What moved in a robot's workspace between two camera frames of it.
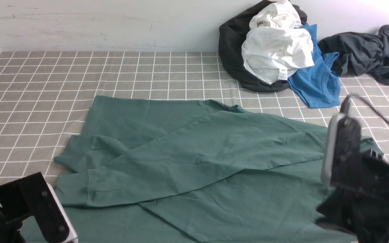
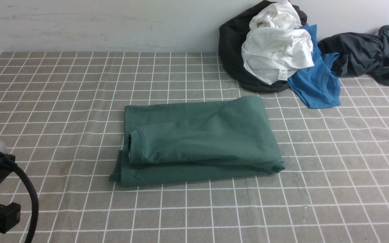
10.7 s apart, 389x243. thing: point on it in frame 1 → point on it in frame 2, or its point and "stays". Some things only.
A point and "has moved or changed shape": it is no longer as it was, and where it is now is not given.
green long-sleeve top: [153, 169] has moved or changed shape
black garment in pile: [232, 33] stays
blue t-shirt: [318, 85] stays
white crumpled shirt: [277, 44] stays
